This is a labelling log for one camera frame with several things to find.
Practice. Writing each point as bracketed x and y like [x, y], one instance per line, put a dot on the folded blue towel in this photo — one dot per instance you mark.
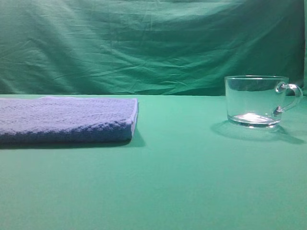
[67, 119]

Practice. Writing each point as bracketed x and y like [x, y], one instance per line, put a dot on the green cloth backdrop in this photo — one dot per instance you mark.
[153, 47]

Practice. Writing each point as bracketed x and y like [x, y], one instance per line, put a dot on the transparent glass cup with handle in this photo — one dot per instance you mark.
[259, 101]

